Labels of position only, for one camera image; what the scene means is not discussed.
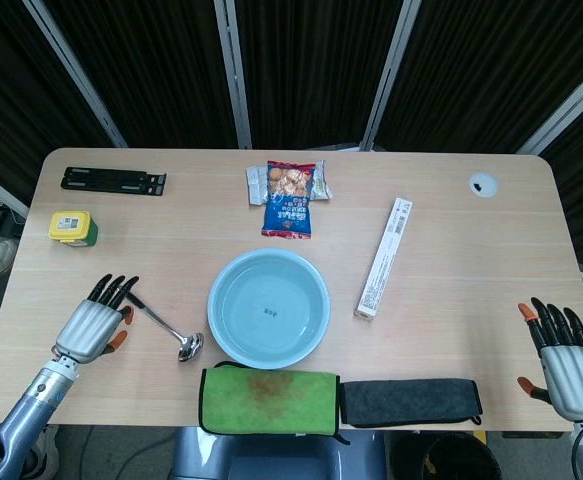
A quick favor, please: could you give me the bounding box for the yellow lidded jar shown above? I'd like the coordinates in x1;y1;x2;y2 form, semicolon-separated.
47;209;100;249

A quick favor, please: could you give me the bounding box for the blue snack bag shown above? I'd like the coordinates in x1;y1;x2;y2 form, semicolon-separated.
261;159;319;241

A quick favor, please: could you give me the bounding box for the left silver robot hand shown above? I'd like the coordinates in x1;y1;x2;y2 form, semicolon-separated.
52;273;140;365

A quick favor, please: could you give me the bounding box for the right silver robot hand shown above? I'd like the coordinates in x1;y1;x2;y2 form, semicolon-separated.
516;297;583;422

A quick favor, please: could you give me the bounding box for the grey robot torso base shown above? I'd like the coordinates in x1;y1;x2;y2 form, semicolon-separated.
169;426;388;480

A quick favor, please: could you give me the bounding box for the green white snack packet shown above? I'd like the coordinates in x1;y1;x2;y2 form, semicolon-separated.
310;159;334;202

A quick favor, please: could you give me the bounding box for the white desk cable grommet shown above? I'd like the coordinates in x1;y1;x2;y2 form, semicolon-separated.
467;171;500;198

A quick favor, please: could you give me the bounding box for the silver foil packet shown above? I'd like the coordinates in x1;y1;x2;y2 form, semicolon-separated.
245;166;271;207

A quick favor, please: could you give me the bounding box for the dark grey microfibre cloth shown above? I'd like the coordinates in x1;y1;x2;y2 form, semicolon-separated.
338;378;485;429

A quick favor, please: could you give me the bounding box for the black folding stand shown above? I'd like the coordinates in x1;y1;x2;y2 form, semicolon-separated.
60;166;169;198

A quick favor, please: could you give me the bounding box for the long white cardboard box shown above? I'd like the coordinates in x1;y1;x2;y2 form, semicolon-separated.
353;196;416;322

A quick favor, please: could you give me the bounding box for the metal ladle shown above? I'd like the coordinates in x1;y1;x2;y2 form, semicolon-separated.
128;293;206;362

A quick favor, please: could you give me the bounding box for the light blue bowl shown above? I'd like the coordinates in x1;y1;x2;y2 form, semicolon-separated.
207;248;332;371

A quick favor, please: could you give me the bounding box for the black trash bin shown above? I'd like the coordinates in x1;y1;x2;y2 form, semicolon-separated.
419;432;503;480

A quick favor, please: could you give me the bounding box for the green microfibre cloth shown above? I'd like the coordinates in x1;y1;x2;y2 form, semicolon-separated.
198;360;351;445

